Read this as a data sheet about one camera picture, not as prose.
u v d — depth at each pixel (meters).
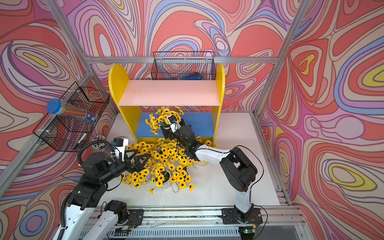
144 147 0.82
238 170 0.49
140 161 0.59
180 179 0.72
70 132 0.75
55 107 0.62
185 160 0.80
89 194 0.46
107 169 0.53
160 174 0.73
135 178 0.74
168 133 0.74
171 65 0.95
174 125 0.76
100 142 0.80
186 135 0.64
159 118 0.76
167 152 0.80
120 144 0.58
